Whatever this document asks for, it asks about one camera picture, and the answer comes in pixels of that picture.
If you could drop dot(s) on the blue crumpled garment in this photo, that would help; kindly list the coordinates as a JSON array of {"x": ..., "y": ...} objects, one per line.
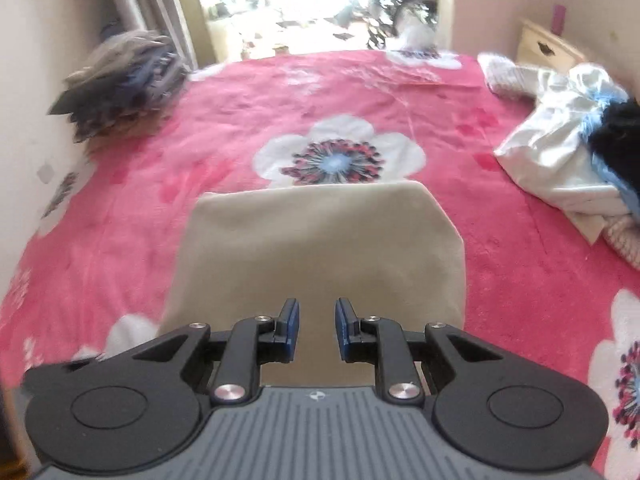
[{"x": 630, "y": 201}]

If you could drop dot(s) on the cream wooden nightstand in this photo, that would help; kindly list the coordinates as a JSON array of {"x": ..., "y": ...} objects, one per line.
[{"x": 541, "y": 48}]

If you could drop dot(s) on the stack of folded dark clothes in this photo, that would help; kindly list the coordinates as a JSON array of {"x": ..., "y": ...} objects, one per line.
[{"x": 130, "y": 76}]

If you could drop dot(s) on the magenta cup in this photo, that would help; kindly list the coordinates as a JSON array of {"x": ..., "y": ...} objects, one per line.
[{"x": 558, "y": 20}]

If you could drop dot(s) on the beige sweatshirt garment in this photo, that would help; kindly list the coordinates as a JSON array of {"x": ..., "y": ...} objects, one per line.
[{"x": 388, "y": 248}]

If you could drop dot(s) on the black garment on pile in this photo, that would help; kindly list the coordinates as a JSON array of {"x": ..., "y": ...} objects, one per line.
[{"x": 614, "y": 140}]

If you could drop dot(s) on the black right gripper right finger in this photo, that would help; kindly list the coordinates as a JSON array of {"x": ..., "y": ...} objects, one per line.
[{"x": 488, "y": 403}]

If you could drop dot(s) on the pink white knitted cloth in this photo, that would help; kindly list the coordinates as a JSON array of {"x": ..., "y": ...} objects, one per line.
[{"x": 507, "y": 79}]

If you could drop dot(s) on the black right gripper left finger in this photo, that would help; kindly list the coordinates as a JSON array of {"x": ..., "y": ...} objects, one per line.
[{"x": 138, "y": 408}]

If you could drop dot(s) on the pink floral bed blanket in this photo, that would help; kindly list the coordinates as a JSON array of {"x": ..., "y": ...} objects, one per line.
[{"x": 333, "y": 175}]

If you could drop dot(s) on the black wheelchair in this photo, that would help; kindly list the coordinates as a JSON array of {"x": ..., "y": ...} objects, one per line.
[{"x": 382, "y": 18}]

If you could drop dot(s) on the white crumpled garment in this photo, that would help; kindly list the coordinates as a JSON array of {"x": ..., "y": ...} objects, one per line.
[{"x": 545, "y": 155}]

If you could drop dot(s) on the plastic bag on floor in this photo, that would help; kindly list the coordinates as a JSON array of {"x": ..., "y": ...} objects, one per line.
[{"x": 414, "y": 35}]

